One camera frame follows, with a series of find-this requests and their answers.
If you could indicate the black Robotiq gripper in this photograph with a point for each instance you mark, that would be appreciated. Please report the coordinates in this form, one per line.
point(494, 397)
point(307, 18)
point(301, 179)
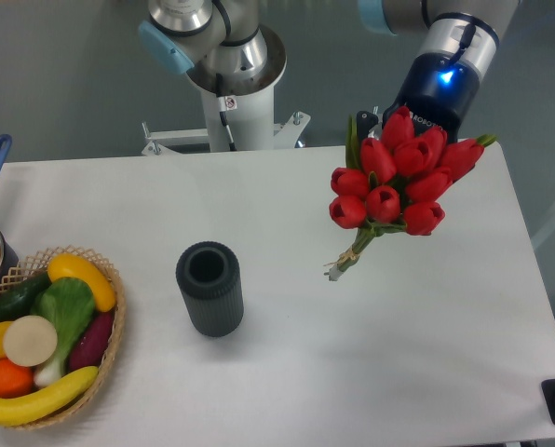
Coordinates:
point(436, 93)

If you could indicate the red tulip bouquet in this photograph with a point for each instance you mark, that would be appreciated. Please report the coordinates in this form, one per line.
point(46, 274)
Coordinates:
point(392, 181)

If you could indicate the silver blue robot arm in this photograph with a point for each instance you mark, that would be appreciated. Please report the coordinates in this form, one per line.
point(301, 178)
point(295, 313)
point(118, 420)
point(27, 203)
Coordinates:
point(235, 62)

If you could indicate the dark grey ribbed vase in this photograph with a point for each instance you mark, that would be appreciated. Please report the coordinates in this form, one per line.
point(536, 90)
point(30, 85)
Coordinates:
point(208, 276)

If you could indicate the green bok choy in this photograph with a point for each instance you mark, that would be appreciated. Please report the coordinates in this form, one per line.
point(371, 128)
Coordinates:
point(68, 304)

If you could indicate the woven wicker basket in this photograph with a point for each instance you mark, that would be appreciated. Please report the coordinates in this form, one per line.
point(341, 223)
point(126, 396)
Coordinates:
point(36, 264)

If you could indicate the purple sweet potato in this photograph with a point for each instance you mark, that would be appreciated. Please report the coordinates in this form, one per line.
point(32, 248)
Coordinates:
point(89, 350)

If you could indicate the green cucumber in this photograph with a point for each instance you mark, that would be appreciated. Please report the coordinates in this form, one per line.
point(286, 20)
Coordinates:
point(18, 301)

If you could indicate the beige round slice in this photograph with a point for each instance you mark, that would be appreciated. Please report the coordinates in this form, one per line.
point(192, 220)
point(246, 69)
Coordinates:
point(30, 341)

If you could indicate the orange fruit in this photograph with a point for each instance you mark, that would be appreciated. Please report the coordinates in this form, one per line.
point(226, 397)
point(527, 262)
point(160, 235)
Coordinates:
point(15, 380)

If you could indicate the yellow banana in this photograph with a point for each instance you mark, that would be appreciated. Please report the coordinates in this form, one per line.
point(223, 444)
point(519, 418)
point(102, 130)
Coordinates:
point(34, 406)

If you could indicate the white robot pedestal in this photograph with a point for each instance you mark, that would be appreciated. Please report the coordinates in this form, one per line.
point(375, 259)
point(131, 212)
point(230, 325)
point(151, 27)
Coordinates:
point(232, 123)

